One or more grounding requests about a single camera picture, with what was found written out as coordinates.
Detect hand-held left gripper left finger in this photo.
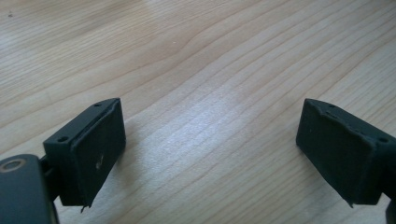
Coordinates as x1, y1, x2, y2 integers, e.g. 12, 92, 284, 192
42, 97, 127, 213

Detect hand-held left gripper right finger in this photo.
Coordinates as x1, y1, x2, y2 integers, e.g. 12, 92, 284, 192
295, 98, 396, 208

